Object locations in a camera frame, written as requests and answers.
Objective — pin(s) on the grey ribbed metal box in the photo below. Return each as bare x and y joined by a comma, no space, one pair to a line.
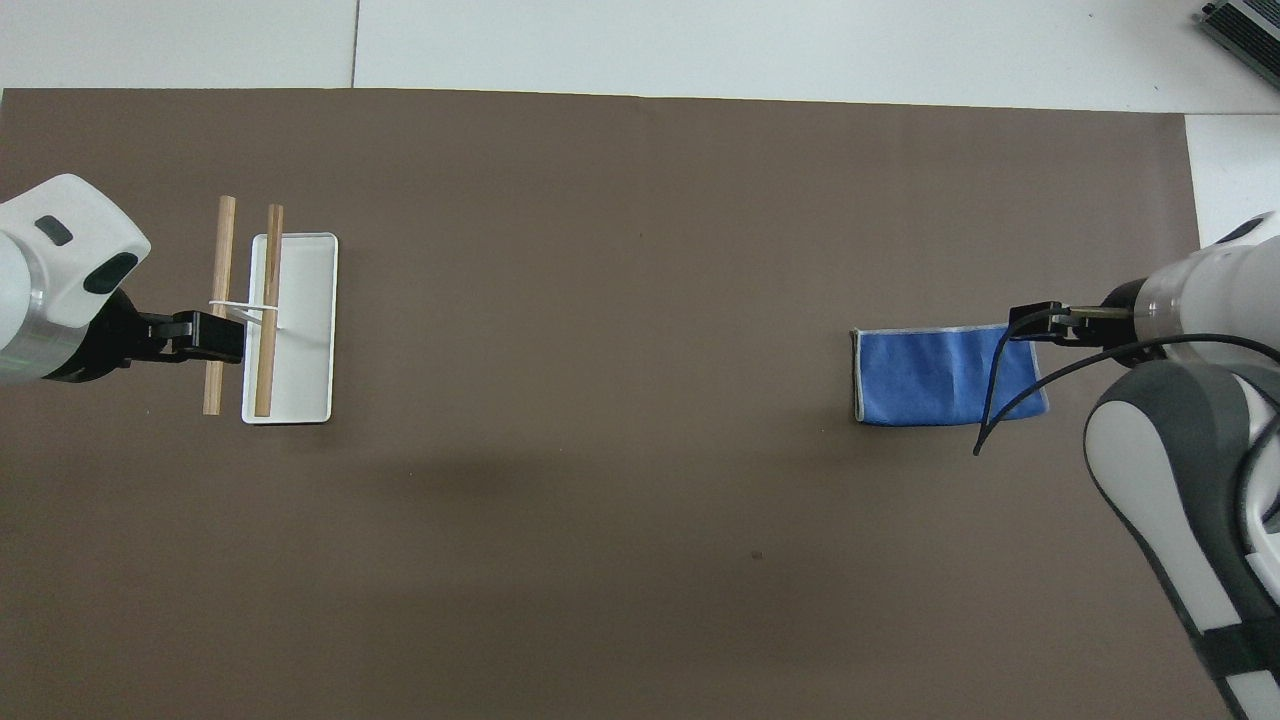
1248,30

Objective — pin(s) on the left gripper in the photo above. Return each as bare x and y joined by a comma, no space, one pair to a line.
105,335

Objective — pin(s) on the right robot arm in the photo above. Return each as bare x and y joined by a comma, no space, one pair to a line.
1170,470

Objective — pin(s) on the white rack with wooden bars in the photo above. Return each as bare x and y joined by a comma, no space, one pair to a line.
300,330

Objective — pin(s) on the blue towel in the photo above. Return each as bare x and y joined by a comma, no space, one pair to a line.
925,378

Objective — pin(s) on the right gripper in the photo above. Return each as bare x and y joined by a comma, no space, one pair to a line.
1120,322

